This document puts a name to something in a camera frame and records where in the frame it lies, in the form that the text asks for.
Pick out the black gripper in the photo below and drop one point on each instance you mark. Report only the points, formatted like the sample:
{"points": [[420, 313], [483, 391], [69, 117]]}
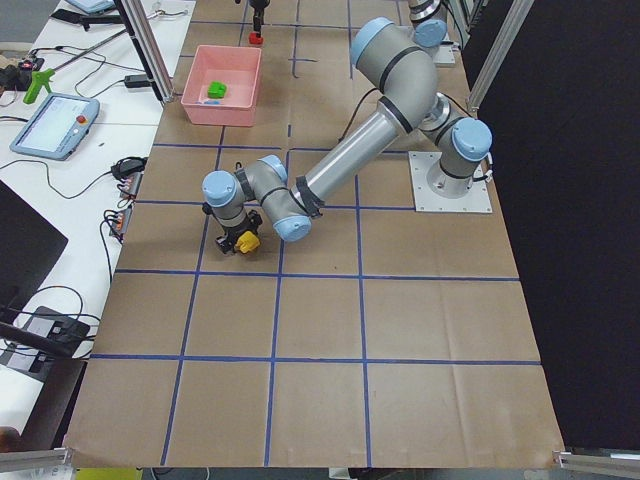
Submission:
{"points": [[257, 8], [231, 233]]}

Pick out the yellow toy block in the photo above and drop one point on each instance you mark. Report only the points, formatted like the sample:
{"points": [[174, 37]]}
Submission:
{"points": [[247, 242]]}

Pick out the red toy block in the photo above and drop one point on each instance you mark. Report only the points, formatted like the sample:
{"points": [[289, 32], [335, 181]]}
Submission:
{"points": [[255, 38]]}

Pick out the green toy block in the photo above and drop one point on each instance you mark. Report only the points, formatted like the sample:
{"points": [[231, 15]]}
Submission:
{"points": [[216, 90]]}

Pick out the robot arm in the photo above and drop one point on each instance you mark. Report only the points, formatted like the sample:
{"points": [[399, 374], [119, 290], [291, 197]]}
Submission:
{"points": [[406, 76], [428, 19]]}

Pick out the pink plastic box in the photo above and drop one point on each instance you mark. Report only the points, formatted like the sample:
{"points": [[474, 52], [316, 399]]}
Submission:
{"points": [[237, 67]]}

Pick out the black power adapter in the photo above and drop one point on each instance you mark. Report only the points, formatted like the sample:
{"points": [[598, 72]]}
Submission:
{"points": [[136, 81]]}

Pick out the teach pendant tablet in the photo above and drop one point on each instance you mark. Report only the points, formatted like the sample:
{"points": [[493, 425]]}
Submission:
{"points": [[57, 127]]}

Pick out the aluminium frame post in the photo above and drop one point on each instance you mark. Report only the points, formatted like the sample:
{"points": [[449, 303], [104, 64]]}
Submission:
{"points": [[140, 32]]}

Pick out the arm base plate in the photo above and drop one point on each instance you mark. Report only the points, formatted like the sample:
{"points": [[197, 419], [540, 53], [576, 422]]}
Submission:
{"points": [[443, 56], [436, 192]]}

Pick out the black camera tripod stand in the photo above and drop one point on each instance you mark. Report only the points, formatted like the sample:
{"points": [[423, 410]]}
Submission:
{"points": [[52, 333]]}

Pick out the green handled reacher tool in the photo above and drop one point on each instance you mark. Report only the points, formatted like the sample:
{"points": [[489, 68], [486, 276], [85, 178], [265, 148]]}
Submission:
{"points": [[39, 80]]}

